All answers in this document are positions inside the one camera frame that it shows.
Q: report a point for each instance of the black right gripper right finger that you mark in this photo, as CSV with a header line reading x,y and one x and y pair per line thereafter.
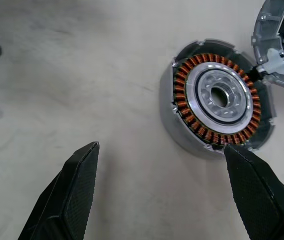
x,y
262,200

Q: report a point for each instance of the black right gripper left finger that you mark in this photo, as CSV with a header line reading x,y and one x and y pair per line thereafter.
x,y
69,195

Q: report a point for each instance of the silver motor housing copper windings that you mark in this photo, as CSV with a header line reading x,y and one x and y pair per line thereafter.
x,y
194,100

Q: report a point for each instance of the silver round motor lid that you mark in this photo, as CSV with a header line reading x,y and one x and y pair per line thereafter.
x,y
264,25

